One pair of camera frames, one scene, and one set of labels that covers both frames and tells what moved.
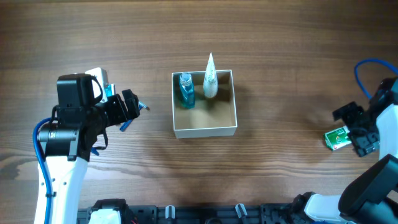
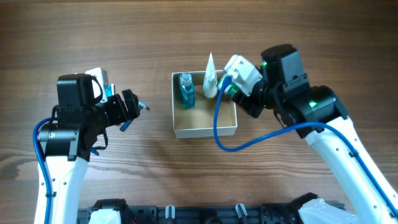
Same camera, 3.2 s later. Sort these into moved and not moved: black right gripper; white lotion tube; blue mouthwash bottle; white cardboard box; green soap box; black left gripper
Moved: black right gripper; green soap box
Not moved: blue mouthwash bottle; white cardboard box; black left gripper; white lotion tube
